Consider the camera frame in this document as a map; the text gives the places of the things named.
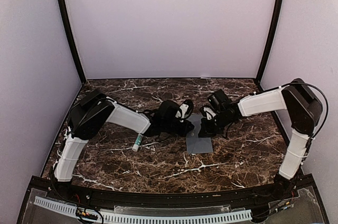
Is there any white green glue stick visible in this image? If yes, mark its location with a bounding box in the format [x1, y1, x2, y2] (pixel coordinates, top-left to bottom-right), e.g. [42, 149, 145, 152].
[132, 134, 144, 152]

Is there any black table edge rail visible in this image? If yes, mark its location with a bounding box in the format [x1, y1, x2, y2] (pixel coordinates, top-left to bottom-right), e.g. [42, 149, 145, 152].
[31, 175, 317, 209]

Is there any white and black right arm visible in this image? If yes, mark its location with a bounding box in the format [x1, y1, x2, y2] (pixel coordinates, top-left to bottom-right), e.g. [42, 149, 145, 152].
[199, 78, 329, 200]

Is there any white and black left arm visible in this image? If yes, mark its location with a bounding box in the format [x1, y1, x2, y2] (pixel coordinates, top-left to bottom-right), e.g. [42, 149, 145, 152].
[52, 89, 194, 201]

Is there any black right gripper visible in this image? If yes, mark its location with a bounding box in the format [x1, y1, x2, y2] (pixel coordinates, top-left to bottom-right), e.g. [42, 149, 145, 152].
[198, 111, 233, 137]

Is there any grey envelope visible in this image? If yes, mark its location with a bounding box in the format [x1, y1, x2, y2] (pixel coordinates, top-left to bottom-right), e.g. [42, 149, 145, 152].
[186, 114, 213, 154]

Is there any black right frame post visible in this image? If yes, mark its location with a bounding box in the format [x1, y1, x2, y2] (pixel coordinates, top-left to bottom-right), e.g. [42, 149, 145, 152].
[255, 0, 283, 86]

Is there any grey slotted cable duct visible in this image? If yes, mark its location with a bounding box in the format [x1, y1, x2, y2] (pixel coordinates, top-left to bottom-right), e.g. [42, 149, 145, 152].
[33, 196, 252, 223]

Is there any black left frame post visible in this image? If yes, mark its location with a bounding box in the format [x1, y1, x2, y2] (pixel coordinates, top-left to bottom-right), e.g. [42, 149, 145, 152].
[58, 0, 87, 85]

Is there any black frame post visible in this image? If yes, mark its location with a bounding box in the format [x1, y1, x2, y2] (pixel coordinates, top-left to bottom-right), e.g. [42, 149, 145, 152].
[58, 0, 87, 85]
[255, 0, 283, 86]

